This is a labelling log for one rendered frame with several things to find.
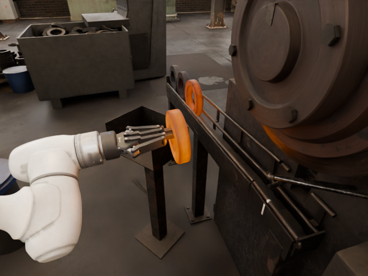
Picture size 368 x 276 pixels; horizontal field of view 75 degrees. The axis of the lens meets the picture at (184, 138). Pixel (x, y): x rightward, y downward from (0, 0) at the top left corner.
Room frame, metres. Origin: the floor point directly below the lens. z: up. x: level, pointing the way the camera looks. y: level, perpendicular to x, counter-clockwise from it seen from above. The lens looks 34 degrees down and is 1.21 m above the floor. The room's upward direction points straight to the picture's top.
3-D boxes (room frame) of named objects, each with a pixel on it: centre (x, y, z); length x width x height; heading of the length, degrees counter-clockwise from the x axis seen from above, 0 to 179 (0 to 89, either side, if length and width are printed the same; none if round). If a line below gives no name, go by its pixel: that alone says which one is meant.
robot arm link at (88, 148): (0.51, 0.24, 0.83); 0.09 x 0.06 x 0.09; 17
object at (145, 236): (0.83, 0.15, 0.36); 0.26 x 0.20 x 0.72; 52
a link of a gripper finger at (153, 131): (0.56, 0.11, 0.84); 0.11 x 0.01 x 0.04; 108
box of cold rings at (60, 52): (2.88, 1.19, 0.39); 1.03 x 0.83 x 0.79; 111
